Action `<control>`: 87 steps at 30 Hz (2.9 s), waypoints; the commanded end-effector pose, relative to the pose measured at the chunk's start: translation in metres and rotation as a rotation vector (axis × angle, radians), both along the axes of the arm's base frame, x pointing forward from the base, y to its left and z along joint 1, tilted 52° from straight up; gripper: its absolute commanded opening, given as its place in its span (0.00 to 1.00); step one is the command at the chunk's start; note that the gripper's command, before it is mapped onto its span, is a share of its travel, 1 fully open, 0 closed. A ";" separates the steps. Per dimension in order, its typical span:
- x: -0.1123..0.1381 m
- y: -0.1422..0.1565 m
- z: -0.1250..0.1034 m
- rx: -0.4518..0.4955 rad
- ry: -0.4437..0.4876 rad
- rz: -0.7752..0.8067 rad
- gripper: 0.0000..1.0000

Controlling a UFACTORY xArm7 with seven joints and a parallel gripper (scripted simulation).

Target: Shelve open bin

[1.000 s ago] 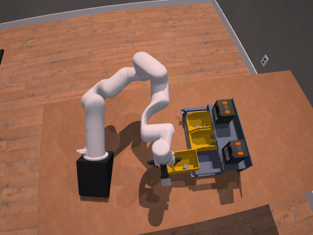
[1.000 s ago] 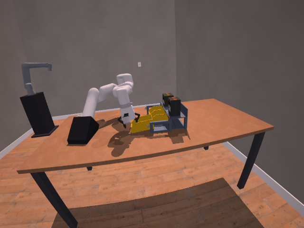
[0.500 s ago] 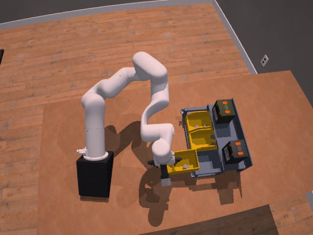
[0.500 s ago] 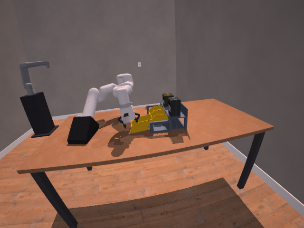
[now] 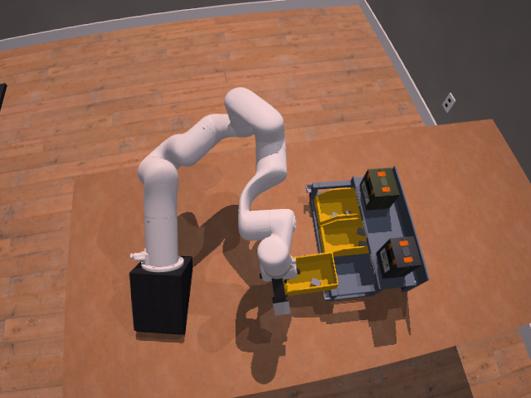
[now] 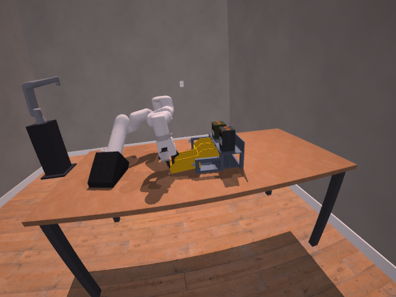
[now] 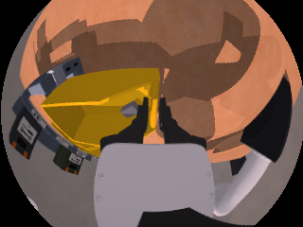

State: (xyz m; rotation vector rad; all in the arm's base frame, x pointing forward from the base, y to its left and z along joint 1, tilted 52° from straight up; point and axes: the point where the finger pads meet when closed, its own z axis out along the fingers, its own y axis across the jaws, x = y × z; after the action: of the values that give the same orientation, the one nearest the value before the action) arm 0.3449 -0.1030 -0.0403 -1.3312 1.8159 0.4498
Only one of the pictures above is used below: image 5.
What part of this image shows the black tool case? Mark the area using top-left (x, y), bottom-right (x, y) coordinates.
top-left (377, 236), bottom-right (422, 279)

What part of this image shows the grey metal shelf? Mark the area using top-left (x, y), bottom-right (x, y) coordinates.
top-left (306, 166), bottom-right (430, 301)

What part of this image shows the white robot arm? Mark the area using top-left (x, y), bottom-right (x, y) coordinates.
top-left (130, 87), bottom-right (296, 316)

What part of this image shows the dark olive case with orange latches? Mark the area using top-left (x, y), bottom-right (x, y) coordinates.
top-left (360, 167), bottom-right (400, 211)

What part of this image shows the yellow bin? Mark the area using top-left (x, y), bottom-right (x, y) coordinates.
top-left (284, 252), bottom-right (339, 296)
top-left (314, 187), bottom-right (361, 226)
top-left (319, 217), bottom-right (369, 257)

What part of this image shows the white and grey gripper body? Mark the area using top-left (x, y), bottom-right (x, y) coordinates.
top-left (260, 264), bottom-right (297, 282)

